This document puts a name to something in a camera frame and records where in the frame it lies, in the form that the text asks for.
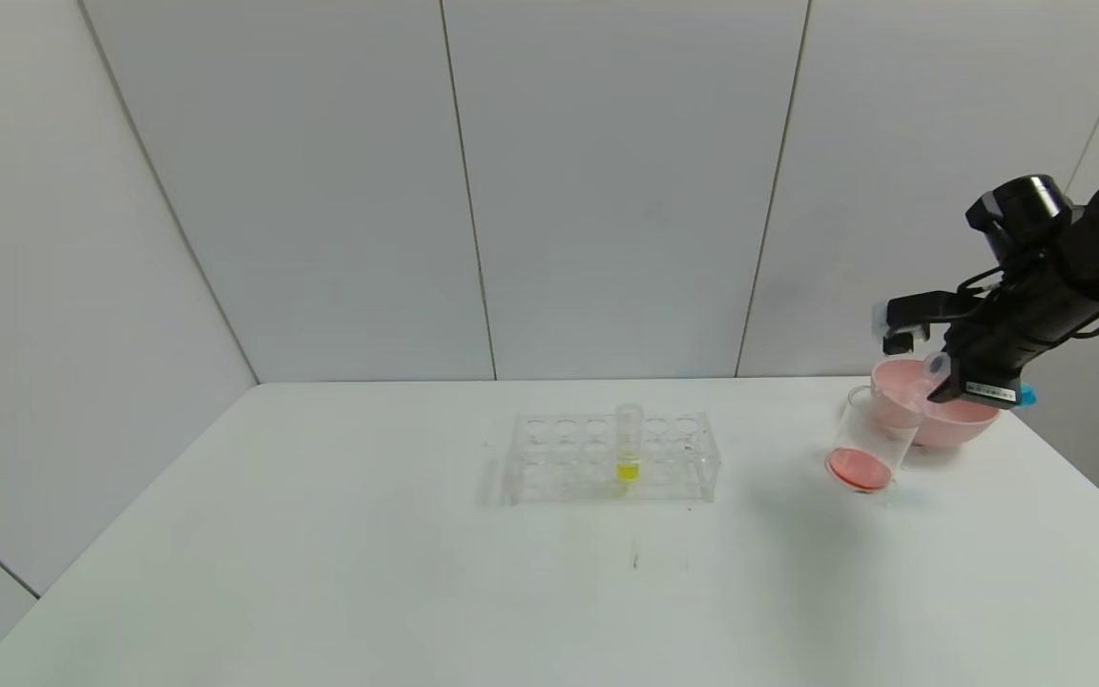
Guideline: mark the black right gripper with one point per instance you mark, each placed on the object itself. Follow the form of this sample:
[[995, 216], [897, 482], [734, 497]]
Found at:
[[988, 389]]

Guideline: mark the blue pigment test tube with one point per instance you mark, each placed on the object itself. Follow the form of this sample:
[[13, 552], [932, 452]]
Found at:
[[938, 364]]

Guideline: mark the red pigment test tube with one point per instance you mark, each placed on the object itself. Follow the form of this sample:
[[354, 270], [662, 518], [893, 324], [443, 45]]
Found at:
[[914, 393]]

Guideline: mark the yellow pigment test tube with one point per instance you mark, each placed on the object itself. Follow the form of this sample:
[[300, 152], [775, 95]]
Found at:
[[628, 469]]

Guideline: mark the clear plastic test tube rack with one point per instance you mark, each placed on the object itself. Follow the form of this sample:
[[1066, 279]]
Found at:
[[569, 453]]

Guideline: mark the pink bowl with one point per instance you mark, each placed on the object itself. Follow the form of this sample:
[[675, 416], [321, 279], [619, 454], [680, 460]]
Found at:
[[960, 425]]

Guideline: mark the clear plastic beaker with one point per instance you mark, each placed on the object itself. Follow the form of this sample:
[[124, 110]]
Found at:
[[860, 468]]

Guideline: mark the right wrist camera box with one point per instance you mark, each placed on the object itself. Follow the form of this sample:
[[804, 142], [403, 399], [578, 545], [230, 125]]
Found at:
[[922, 313]]

